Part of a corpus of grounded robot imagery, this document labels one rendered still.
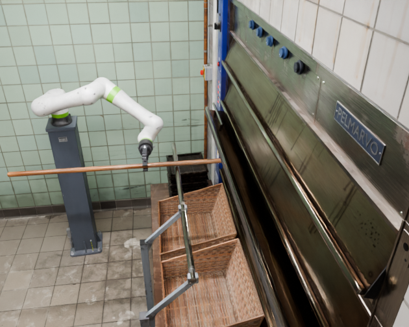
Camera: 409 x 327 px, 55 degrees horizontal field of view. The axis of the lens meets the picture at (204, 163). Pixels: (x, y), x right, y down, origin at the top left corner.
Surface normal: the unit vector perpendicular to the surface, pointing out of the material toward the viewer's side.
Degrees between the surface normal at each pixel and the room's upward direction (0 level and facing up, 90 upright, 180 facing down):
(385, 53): 90
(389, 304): 90
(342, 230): 70
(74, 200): 90
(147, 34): 90
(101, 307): 0
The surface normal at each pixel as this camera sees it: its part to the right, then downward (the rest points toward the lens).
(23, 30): 0.14, 0.51
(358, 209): -0.93, -0.22
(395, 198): -0.99, 0.07
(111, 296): 0.00, -0.86
